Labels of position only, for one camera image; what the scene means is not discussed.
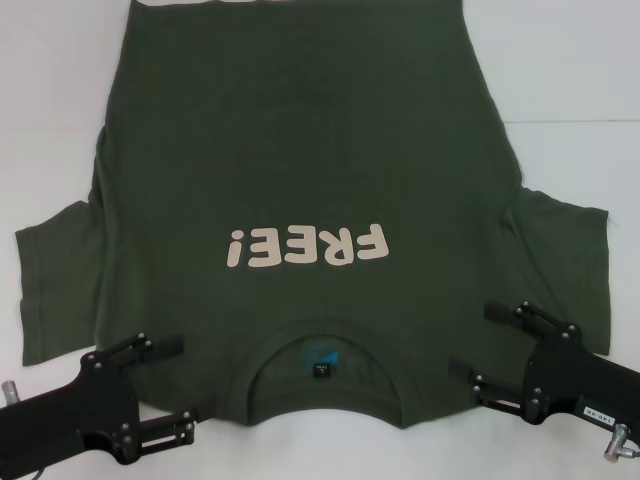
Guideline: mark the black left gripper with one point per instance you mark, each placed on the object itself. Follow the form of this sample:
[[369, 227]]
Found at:
[[100, 400]]

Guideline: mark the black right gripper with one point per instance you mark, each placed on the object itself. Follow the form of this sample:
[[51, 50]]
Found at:
[[565, 375]]

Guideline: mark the dark green FREE t-shirt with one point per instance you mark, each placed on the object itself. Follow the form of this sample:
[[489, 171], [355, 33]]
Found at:
[[320, 150]]

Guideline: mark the silver left wrist pin connector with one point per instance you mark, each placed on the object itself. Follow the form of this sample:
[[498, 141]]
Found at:
[[10, 392]]

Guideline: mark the silver right wrist angled plug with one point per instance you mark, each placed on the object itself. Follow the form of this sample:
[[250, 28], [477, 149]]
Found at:
[[617, 450]]

